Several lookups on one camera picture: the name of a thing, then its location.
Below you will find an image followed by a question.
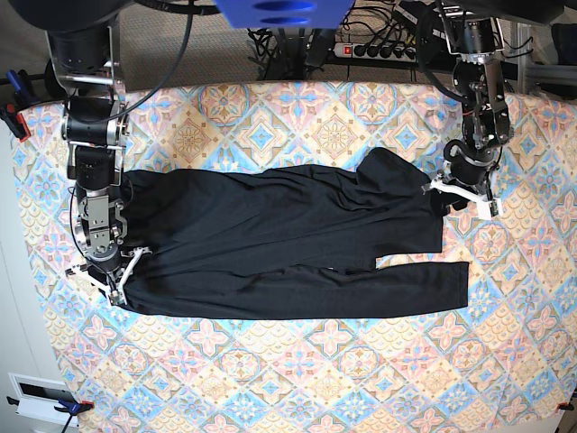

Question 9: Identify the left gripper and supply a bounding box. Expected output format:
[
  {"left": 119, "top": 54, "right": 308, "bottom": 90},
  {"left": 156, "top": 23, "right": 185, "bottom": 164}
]
[{"left": 421, "top": 161, "right": 502, "bottom": 221}]

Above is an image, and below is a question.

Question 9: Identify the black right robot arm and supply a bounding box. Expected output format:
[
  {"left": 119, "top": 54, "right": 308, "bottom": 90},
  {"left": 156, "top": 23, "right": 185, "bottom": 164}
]
[{"left": 10, "top": 1, "right": 152, "bottom": 314}]

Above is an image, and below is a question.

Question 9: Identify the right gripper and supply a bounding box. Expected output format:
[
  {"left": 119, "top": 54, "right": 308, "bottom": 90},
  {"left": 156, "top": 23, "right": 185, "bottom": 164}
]
[{"left": 65, "top": 244, "right": 151, "bottom": 307}]

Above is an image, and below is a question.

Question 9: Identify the red table clamp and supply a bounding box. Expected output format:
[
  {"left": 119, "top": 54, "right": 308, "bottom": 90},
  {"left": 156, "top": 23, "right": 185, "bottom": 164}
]
[{"left": 0, "top": 103, "right": 31, "bottom": 143}]

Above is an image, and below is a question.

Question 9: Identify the patterned colourful tablecloth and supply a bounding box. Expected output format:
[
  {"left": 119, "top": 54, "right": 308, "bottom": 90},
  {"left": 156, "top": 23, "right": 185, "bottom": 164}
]
[{"left": 10, "top": 82, "right": 576, "bottom": 432}]

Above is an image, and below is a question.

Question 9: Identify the white wall outlet box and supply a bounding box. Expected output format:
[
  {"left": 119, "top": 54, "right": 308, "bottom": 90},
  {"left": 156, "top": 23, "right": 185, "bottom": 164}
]
[{"left": 8, "top": 373, "right": 75, "bottom": 426}]

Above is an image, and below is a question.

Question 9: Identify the black t-shirt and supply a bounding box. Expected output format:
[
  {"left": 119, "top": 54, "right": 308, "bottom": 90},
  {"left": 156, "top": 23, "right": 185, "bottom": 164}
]
[{"left": 123, "top": 148, "right": 469, "bottom": 319}]

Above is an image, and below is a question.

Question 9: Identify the white power strip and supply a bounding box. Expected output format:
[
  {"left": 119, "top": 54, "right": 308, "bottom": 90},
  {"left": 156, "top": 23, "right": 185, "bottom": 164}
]
[{"left": 333, "top": 41, "right": 417, "bottom": 63}]

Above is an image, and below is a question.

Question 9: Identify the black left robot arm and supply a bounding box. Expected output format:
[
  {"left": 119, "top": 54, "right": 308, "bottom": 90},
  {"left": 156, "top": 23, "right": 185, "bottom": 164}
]
[{"left": 416, "top": 1, "right": 576, "bottom": 220}]

